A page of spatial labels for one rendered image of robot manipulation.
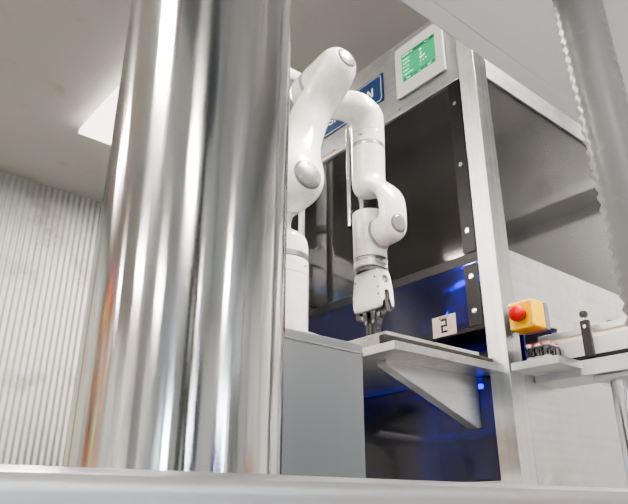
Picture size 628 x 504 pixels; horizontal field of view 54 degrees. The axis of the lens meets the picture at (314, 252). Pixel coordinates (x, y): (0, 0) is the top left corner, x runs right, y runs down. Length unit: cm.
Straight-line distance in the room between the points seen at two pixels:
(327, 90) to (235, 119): 145
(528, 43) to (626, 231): 21
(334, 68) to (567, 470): 119
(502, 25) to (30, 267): 560
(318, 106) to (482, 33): 114
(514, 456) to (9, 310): 475
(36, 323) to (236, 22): 566
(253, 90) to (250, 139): 2
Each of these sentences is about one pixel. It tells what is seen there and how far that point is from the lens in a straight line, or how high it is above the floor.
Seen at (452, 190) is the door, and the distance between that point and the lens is 194.
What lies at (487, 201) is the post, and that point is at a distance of 183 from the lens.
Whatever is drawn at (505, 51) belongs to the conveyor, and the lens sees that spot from 48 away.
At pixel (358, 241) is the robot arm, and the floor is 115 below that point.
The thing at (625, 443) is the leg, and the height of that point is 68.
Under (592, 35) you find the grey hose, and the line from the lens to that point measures 35.
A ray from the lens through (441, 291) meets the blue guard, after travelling 185.
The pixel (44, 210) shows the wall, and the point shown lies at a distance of 612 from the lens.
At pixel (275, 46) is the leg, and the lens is 19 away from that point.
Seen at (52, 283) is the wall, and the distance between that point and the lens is 594.
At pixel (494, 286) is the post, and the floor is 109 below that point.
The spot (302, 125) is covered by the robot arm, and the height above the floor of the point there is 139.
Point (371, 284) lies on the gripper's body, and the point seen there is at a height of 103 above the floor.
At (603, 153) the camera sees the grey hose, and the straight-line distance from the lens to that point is 32.
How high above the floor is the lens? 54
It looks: 22 degrees up
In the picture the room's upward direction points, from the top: straight up
